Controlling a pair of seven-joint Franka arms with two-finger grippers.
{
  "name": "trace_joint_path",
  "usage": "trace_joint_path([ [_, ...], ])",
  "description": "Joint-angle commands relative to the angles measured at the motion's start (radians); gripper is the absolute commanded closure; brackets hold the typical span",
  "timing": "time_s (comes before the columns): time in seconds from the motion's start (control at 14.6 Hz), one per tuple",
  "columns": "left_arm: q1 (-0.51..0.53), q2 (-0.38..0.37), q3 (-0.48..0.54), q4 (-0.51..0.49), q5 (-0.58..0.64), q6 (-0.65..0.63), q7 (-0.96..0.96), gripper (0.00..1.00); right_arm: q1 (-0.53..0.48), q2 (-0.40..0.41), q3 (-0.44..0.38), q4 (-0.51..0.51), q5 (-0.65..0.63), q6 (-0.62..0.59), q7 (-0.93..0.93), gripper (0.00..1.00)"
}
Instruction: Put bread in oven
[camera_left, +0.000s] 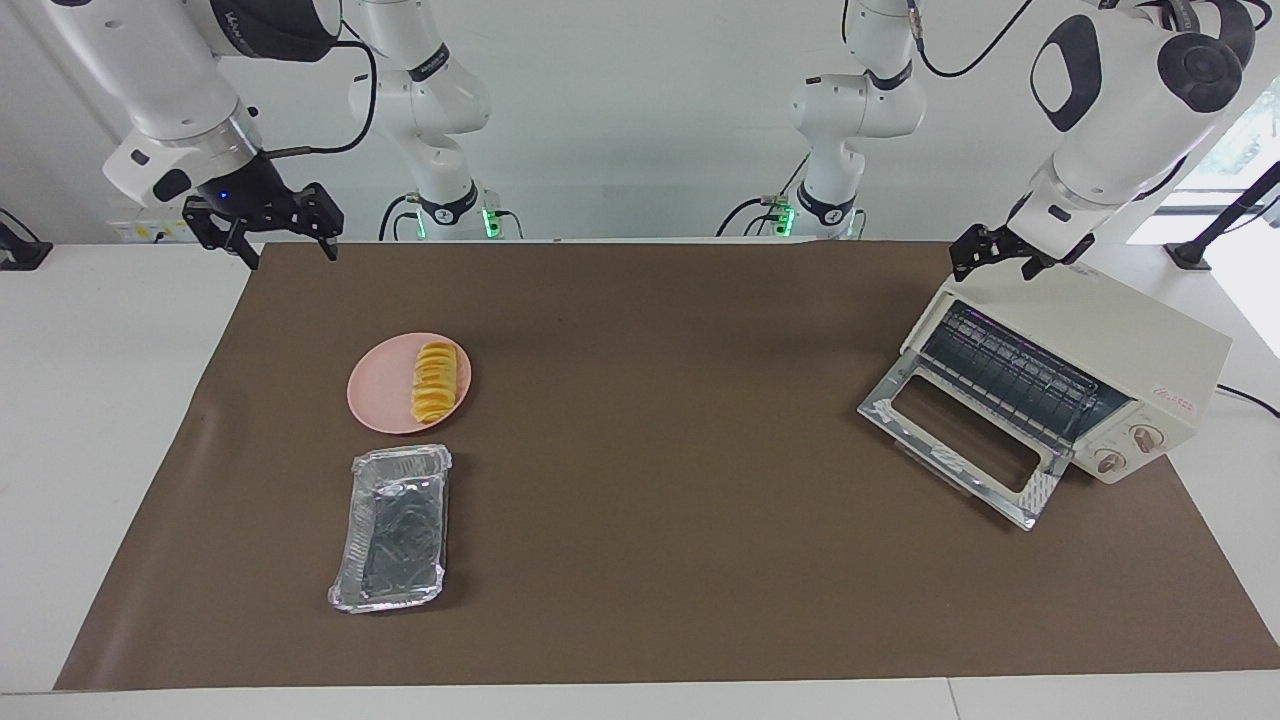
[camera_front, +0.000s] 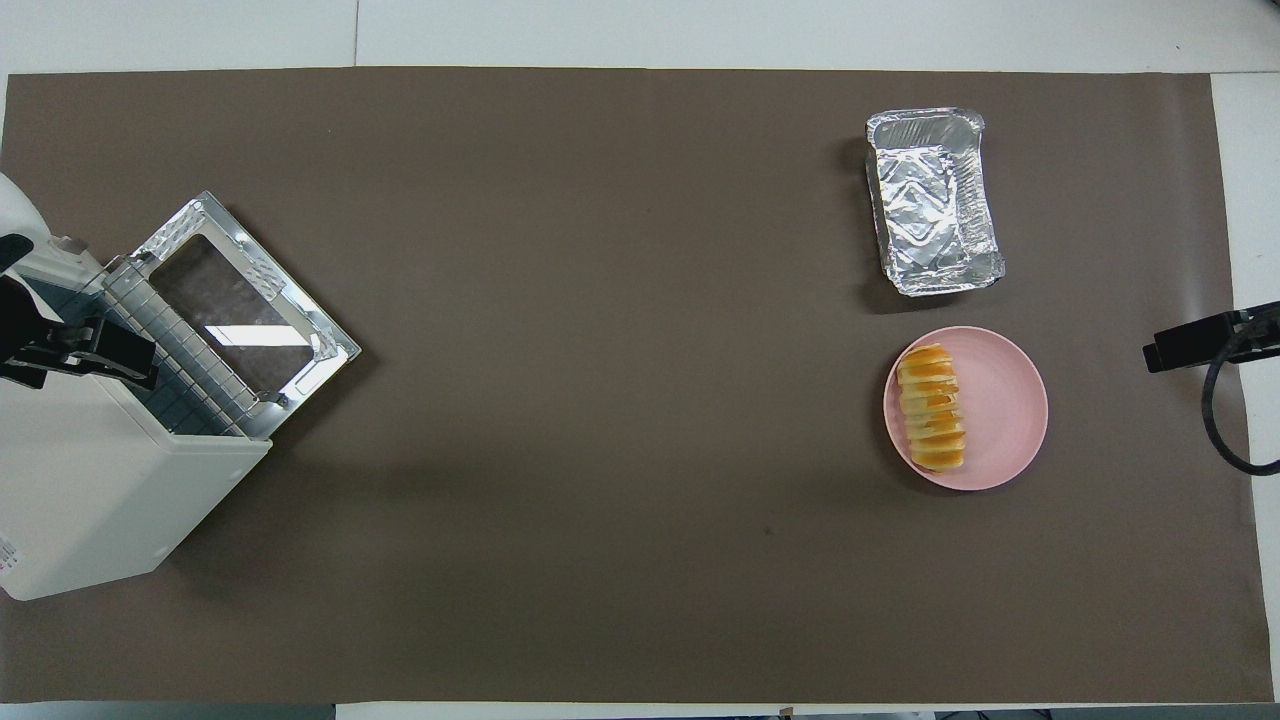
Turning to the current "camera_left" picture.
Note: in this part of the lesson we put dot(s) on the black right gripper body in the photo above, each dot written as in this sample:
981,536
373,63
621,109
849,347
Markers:
255,195

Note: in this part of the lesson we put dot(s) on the large oven knob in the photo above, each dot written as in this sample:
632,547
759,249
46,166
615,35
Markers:
1147,437

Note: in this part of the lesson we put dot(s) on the black pole stand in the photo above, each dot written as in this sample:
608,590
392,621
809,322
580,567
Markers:
1190,252

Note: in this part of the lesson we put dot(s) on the white wall power socket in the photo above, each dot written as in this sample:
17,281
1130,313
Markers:
135,232

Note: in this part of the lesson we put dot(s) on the sliced yellow bread loaf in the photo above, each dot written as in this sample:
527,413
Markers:
435,385

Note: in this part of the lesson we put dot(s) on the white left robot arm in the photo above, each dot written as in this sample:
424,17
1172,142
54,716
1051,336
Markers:
1120,120

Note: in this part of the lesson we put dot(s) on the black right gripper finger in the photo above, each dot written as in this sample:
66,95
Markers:
328,215
208,222

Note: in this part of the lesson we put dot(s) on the brown table mat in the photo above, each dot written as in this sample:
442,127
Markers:
650,500

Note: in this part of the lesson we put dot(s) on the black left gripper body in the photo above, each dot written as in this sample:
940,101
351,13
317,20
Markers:
1000,242

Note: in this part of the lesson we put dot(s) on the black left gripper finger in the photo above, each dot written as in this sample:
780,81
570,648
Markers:
960,268
1031,268

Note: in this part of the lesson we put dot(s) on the aluminium foil tray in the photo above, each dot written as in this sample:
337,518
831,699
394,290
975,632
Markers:
395,540

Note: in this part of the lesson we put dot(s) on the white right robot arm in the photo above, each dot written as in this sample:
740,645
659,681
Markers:
160,70

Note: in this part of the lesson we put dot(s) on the small oven knob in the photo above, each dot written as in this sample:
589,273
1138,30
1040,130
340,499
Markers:
1108,461

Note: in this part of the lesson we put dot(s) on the pink round plate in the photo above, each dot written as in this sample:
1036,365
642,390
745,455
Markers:
380,390

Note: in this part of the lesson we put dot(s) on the black clamp stand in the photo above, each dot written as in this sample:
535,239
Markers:
20,255

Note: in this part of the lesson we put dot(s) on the cream toaster oven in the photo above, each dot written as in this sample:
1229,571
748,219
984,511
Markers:
1110,340

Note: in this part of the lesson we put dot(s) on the glass oven door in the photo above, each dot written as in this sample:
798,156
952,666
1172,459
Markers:
885,408

